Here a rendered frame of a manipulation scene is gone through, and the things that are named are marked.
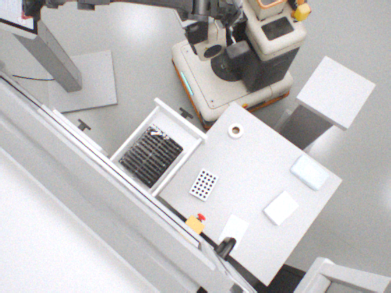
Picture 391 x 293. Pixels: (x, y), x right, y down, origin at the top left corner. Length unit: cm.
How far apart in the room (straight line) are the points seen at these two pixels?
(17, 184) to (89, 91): 226
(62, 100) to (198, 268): 241
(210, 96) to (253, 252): 107
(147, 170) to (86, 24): 178
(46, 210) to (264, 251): 127
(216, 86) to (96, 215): 195
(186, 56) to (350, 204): 149
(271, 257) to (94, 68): 186
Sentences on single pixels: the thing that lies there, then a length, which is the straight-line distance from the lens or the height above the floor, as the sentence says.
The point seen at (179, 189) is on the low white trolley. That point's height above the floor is 76.
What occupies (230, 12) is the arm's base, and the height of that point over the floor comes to 120.
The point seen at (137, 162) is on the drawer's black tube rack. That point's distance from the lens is 140.
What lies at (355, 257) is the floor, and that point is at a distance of 245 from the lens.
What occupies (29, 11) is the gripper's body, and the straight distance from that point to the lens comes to 160.
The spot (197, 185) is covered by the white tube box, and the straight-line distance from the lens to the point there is 145.
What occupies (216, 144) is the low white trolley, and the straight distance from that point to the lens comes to 153.
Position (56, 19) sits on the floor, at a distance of 302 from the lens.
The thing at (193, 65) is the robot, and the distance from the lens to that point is 223.
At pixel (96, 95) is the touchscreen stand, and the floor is 4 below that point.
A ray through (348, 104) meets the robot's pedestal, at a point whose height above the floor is 76.
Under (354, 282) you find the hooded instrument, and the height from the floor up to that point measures 121.
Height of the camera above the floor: 223
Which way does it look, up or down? 75 degrees down
